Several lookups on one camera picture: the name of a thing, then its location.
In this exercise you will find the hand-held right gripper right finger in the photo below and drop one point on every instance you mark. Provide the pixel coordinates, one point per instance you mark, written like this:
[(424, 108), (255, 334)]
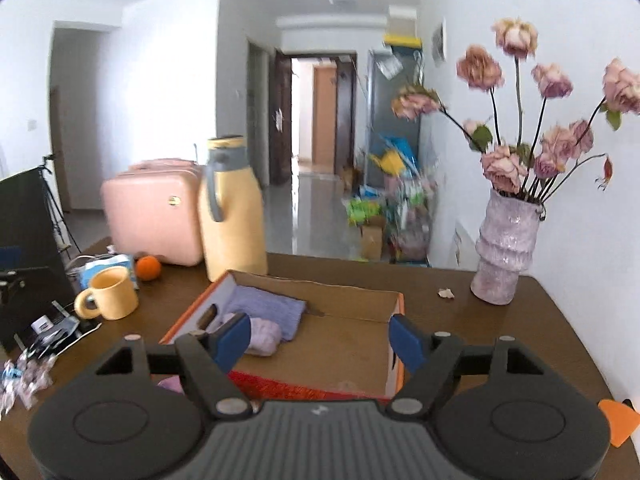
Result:
[(406, 341)]

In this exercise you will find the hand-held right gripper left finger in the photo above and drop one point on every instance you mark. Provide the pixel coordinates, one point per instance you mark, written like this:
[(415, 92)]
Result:
[(235, 336)]

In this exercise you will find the small purple fluffy cloth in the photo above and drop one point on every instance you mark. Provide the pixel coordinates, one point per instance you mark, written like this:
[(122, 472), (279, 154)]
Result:
[(265, 336)]

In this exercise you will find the red cardboard box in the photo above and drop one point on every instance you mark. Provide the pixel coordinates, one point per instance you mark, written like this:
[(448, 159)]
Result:
[(340, 342)]

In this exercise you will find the blue tissue packet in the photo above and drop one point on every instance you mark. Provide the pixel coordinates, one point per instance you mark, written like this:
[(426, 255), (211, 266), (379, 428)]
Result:
[(107, 261)]

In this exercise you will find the lavender folded towel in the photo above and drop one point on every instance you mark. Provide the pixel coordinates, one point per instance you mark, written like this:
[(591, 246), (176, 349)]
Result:
[(270, 305)]

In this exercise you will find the fallen dried petal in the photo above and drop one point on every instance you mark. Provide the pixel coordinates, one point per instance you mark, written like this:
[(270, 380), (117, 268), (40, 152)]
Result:
[(445, 294)]

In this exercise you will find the brown cardboard box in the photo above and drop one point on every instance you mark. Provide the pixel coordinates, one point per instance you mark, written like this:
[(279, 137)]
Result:
[(372, 242)]

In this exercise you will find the orange fruit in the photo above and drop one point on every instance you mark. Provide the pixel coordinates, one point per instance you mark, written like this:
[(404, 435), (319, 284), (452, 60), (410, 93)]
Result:
[(148, 268)]

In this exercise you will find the yellow thermos jug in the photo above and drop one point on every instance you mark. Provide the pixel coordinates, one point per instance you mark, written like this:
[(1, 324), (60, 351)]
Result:
[(235, 220)]

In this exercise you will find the yellow mug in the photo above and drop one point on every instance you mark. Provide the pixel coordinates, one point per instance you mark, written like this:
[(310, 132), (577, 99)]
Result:
[(117, 295)]

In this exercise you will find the pile of household clutter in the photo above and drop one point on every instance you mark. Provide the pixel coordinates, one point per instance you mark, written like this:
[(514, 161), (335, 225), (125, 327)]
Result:
[(410, 210)]

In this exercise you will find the lilac ceramic vase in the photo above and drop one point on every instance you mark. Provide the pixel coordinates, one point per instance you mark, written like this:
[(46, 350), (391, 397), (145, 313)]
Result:
[(502, 250)]

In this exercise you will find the pink suitcase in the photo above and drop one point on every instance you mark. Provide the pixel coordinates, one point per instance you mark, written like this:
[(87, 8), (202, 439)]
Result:
[(150, 215)]

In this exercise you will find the dried pink roses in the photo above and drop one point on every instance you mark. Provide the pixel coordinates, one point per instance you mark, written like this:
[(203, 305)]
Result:
[(502, 165)]

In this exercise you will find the clear crumpled plastic wrappers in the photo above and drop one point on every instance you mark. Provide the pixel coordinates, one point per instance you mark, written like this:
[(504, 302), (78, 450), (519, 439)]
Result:
[(25, 380)]

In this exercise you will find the grey refrigerator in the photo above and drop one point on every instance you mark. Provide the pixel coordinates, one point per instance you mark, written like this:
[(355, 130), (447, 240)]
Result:
[(380, 125)]

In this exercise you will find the black tripod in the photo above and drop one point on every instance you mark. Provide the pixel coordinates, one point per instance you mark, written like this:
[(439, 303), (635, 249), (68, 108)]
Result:
[(55, 210)]

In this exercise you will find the dark brown door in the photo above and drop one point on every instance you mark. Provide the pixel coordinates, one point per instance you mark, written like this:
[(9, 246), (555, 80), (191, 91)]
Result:
[(281, 120)]

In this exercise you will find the orange and black card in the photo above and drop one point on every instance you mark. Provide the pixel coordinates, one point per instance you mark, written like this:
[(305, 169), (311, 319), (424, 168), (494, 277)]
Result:
[(617, 420)]

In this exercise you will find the light brown door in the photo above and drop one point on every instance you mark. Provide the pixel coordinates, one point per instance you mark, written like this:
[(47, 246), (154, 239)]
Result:
[(325, 115)]

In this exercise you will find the black monitor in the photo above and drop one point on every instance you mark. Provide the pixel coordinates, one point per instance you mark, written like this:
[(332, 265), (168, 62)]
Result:
[(25, 220)]

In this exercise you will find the wall picture frame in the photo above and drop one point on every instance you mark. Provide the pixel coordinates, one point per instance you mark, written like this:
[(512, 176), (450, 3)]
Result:
[(438, 40)]

